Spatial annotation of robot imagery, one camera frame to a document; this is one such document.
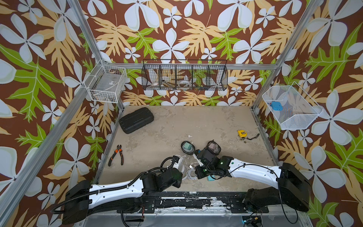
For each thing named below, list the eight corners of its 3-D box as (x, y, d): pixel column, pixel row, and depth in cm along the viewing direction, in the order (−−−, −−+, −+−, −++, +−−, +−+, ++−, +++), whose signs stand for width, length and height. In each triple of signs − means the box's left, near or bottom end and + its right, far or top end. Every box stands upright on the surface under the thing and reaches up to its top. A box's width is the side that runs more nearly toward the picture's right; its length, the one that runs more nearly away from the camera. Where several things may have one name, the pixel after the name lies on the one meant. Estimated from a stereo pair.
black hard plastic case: (127, 136, 104) (124, 131, 99) (119, 124, 111) (116, 119, 106) (155, 120, 113) (154, 115, 109) (147, 110, 121) (145, 105, 116)
